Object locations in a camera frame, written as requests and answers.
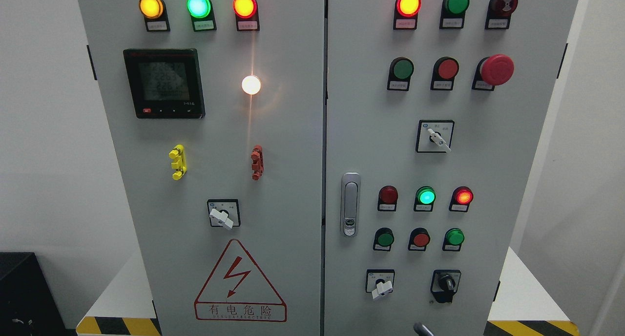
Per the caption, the left door selector switch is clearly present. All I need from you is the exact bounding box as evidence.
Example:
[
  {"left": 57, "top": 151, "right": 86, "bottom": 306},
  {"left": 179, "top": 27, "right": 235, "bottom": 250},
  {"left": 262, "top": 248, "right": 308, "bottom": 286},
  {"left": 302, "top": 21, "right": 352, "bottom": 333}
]
[{"left": 206, "top": 199, "right": 241, "bottom": 230}]

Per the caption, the green lamp top right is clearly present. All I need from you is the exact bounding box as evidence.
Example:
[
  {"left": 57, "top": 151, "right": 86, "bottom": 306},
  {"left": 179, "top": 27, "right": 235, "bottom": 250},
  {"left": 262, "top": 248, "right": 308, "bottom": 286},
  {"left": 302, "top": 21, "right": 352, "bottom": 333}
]
[{"left": 439, "top": 0, "right": 470, "bottom": 29}]

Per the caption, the black box on floor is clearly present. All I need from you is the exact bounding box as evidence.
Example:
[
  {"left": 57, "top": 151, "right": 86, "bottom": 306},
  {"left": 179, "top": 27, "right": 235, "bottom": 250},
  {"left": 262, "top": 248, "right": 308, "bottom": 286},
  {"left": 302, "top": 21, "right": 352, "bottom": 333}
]
[{"left": 0, "top": 253, "right": 67, "bottom": 336}]

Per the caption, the white platform hazard striped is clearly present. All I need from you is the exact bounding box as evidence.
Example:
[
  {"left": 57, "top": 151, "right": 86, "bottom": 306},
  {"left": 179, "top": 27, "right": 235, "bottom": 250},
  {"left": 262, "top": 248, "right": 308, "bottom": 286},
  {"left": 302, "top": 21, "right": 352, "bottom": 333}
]
[{"left": 76, "top": 249, "right": 580, "bottom": 336}]

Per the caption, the yellow terminal connector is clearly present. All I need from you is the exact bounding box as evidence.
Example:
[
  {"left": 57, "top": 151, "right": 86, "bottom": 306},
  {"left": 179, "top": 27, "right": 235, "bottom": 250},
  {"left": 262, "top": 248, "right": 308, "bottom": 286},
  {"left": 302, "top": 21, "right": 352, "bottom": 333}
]
[{"left": 169, "top": 144, "right": 188, "bottom": 181}]

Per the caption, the green push button lower right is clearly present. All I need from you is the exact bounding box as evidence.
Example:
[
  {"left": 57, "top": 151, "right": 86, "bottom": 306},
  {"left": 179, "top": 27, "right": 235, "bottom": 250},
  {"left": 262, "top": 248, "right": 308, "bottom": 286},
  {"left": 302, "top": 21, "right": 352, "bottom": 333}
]
[{"left": 442, "top": 228, "right": 466, "bottom": 252}]

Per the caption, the green push button lower left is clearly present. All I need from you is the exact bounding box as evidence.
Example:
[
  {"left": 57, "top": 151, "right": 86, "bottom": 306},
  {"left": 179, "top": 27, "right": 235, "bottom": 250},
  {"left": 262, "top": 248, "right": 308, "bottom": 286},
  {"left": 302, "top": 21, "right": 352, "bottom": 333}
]
[{"left": 373, "top": 227, "right": 395, "bottom": 252}]

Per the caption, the red push button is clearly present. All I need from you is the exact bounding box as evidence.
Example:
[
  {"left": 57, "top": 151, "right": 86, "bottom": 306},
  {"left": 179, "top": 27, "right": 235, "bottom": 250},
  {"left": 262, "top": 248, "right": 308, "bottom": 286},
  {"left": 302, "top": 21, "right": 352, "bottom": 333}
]
[
  {"left": 408, "top": 227, "right": 431, "bottom": 252},
  {"left": 430, "top": 56, "right": 459, "bottom": 91}
]

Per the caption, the upper right selector switch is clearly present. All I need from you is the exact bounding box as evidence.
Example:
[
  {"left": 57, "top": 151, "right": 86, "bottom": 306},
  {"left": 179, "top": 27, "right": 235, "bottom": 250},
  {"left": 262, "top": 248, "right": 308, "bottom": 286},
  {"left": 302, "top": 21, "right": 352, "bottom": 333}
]
[{"left": 416, "top": 120, "right": 455, "bottom": 153}]

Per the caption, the grey left cabinet door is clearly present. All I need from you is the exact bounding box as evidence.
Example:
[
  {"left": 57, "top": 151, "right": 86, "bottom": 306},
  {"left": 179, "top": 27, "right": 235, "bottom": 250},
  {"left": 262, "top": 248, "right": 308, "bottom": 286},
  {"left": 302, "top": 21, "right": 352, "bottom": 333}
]
[{"left": 78, "top": 0, "right": 325, "bottom": 336}]

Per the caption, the red lit lamp top right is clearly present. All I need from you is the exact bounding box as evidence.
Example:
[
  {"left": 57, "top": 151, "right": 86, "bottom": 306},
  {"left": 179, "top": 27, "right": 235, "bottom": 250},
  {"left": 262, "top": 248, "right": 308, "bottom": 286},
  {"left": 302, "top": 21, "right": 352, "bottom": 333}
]
[{"left": 393, "top": 0, "right": 421, "bottom": 30}]

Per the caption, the lower white selector switch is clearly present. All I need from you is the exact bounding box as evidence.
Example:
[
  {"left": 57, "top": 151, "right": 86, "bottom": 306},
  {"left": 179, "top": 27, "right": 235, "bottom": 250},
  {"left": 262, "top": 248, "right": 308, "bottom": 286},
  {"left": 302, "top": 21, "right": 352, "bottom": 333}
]
[{"left": 365, "top": 269, "right": 395, "bottom": 301}]

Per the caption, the silver door handle lock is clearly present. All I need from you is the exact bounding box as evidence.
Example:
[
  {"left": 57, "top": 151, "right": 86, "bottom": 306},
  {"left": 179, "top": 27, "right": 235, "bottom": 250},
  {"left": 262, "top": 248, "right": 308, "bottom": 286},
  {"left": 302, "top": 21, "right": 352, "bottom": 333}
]
[{"left": 341, "top": 172, "right": 361, "bottom": 237}]

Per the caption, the grey right cabinet door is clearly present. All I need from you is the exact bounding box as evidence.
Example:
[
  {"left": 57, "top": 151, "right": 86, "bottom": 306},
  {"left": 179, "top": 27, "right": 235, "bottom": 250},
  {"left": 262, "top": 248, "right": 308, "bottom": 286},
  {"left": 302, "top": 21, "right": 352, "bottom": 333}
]
[{"left": 324, "top": 0, "right": 578, "bottom": 336}]

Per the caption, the red emergency stop button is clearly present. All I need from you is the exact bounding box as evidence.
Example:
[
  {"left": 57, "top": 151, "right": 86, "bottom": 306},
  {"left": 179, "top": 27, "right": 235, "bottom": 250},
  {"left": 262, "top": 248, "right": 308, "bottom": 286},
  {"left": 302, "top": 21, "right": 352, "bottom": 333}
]
[{"left": 472, "top": 54, "right": 514, "bottom": 91}]

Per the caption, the red lamp middle right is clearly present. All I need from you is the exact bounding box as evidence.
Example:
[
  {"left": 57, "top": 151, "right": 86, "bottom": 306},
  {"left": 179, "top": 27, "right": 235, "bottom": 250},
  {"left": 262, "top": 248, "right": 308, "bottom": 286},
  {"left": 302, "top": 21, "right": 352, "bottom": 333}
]
[{"left": 449, "top": 186, "right": 475, "bottom": 213}]

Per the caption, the red push button upper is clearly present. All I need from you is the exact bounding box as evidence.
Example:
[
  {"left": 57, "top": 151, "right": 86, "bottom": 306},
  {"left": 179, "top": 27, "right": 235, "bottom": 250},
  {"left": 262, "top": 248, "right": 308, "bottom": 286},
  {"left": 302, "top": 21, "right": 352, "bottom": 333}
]
[{"left": 430, "top": 56, "right": 459, "bottom": 91}]

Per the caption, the red lit indicator lamp left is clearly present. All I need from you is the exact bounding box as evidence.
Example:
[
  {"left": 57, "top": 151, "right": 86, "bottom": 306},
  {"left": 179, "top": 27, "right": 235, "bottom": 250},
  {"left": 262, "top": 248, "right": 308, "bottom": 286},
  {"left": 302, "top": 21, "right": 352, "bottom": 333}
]
[{"left": 232, "top": 0, "right": 260, "bottom": 31}]

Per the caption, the black digital power meter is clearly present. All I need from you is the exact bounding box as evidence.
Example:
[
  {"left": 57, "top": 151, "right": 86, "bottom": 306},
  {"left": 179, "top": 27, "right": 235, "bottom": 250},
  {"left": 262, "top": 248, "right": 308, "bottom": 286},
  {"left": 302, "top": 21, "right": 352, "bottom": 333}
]
[{"left": 123, "top": 48, "right": 205, "bottom": 119}]

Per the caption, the red push button lower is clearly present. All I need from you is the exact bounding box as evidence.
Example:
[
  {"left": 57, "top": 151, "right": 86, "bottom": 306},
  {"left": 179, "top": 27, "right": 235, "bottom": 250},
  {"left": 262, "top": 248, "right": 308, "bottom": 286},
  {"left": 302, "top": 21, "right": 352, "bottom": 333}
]
[{"left": 408, "top": 227, "right": 431, "bottom": 252}]

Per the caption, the green lamp middle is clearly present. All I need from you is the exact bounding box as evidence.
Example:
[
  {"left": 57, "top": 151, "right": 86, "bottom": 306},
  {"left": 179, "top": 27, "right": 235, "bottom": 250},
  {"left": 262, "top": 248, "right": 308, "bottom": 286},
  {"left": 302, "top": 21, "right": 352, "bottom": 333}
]
[{"left": 413, "top": 186, "right": 436, "bottom": 212}]

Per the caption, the green lit indicator lamp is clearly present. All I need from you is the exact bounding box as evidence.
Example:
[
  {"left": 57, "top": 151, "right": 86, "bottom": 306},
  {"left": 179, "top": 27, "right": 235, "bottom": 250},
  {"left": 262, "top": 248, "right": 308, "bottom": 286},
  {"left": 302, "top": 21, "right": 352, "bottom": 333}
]
[{"left": 186, "top": 0, "right": 217, "bottom": 32}]

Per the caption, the yellow indicator lamp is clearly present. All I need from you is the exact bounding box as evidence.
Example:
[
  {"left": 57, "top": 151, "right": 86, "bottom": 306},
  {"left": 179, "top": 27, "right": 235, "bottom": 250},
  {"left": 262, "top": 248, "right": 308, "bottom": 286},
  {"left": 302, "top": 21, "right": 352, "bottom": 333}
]
[{"left": 139, "top": 0, "right": 170, "bottom": 32}]

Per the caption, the red electrical hazard warning sticker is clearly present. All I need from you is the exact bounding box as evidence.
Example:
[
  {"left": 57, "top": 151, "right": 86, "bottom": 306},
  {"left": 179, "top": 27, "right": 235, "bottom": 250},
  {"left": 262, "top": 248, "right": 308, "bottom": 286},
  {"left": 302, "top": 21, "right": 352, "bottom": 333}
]
[{"left": 194, "top": 239, "right": 287, "bottom": 322}]

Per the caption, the green push button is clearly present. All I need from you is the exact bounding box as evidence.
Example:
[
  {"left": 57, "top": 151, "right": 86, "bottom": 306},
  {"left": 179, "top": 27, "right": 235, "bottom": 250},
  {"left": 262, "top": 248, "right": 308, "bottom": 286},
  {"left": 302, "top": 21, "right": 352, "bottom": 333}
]
[
  {"left": 387, "top": 57, "right": 415, "bottom": 92},
  {"left": 442, "top": 228, "right": 466, "bottom": 252},
  {"left": 373, "top": 227, "right": 395, "bottom": 252}
]

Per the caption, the black knob selector switch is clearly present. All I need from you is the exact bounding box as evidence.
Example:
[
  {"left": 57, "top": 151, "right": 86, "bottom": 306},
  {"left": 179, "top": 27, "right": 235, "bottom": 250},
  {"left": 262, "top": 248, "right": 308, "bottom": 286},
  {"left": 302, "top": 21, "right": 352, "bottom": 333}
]
[{"left": 430, "top": 270, "right": 461, "bottom": 303}]

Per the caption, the grey cabinet door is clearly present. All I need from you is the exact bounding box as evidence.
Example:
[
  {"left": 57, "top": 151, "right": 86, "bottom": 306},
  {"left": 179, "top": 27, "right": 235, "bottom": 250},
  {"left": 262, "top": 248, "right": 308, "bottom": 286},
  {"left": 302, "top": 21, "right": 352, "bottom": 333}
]
[
  {"left": 78, "top": 0, "right": 325, "bottom": 336},
  {"left": 324, "top": 0, "right": 578, "bottom": 336}
]

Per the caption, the red terminal connector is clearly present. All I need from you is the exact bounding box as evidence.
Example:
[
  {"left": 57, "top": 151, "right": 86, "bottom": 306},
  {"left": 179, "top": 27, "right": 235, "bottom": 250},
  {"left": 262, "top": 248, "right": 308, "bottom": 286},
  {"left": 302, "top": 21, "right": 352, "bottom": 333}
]
[{"left": 250, "top": 145, "right": 264, "bottom": 181}]

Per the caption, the white glowing indicator lamp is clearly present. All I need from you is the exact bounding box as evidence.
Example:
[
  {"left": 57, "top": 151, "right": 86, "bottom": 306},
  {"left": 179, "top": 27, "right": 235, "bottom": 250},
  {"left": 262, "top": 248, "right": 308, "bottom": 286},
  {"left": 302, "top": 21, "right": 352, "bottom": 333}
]
[{"left": 241, "top": 74, "right": 262, "bottom": 96}]

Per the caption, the dark red buzzer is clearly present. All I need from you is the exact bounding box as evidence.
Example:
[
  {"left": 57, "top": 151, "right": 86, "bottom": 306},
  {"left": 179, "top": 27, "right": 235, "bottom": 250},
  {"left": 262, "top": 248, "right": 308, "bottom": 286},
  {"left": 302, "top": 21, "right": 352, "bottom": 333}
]
[{"left": 485, "top": 0, "right": 519, "bottom": 30}]

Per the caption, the green push button upper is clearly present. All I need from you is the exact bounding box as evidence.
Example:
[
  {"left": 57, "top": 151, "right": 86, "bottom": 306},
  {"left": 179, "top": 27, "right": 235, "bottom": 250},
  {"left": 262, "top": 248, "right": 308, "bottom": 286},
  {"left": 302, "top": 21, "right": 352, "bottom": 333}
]
[{"left": 387, "top": 57, "right": 415, "bottom": 92}]

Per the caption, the red lamp middle left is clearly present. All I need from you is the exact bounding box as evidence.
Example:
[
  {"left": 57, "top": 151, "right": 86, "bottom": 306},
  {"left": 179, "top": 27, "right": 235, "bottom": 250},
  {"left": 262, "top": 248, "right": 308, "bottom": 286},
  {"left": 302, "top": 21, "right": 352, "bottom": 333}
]
[{"left": 377, "top": 185, "right": 399, "bottom": 211}]

